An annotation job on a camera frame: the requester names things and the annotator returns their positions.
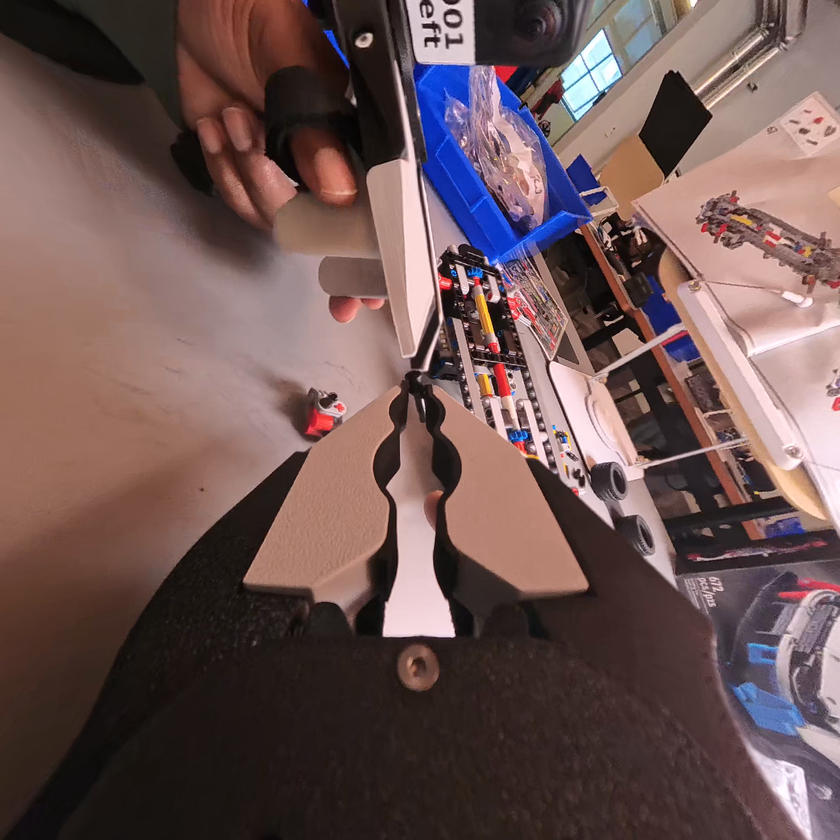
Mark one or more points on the person's left forearm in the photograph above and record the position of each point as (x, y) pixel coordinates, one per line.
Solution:
(65, 39)

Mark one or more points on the small red grey lego assembly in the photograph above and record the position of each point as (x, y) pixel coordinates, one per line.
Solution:
(321, 413)

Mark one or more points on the person's right hand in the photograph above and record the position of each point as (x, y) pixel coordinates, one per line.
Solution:
(434, 510)

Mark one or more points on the black rubber lego tire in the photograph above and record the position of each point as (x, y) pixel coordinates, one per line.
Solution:
(636, 535)
(609, 481)

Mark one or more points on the lego car chassis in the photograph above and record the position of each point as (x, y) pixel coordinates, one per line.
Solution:
(485, 315)

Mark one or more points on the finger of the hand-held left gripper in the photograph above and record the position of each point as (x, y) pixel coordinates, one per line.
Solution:
(400, 229)
(354, 277)

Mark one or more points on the colourful sticker sheet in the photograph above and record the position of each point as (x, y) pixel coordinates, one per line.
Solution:
(538, 308)

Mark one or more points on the wooden edged desk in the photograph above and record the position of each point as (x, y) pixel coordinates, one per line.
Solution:
(663, 367)

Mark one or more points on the lego set box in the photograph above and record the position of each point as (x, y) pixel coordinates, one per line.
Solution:
(774, 656)

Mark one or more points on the black lego axle pin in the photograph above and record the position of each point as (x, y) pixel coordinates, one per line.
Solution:
(415, 386)

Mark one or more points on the person's left hand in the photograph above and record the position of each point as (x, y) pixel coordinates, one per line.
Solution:
(223, 79)

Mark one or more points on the open instruction booklet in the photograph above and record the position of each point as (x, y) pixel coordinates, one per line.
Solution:
(741, 184)

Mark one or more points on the plastic bag of lego parts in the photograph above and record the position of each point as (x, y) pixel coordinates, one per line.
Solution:
(505, 164)

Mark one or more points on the pile of loose lego pieces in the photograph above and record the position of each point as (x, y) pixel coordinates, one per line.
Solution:
(562, 438)

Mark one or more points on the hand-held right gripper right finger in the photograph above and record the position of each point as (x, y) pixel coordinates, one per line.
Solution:
(505, 512)

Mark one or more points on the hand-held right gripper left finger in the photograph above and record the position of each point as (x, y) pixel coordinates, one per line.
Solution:
(328, 499)

